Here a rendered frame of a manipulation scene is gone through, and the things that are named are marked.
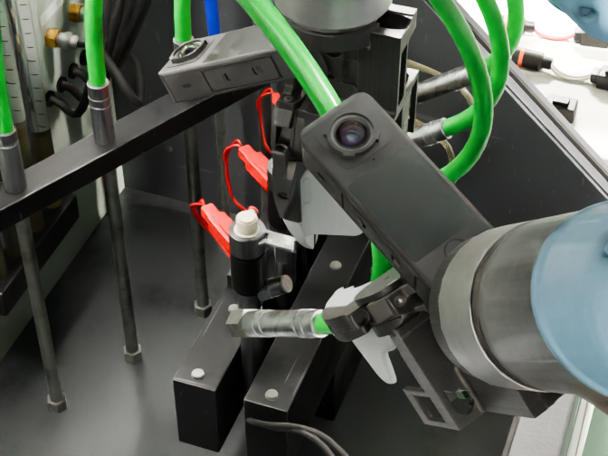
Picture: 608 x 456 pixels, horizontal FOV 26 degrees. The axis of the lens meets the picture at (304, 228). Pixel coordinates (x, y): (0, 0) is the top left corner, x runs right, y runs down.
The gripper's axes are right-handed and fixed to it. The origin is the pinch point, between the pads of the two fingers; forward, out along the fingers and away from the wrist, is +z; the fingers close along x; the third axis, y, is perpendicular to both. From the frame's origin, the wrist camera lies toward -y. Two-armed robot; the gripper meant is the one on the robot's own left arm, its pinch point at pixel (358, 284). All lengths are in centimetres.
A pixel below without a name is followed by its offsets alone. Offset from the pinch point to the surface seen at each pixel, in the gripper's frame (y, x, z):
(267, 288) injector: -0.6, 0.0, 22.7
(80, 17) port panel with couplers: -29, 4, 46
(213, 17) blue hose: -22.4, 13.5, 41.3
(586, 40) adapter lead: -1, 50, 50
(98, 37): -24.0, 0.0, 25.0
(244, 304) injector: -0.3, -1.8, 24.9
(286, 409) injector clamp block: 8.4, -3.5, 25.0
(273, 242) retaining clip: -3.6, 1.5, 19.1
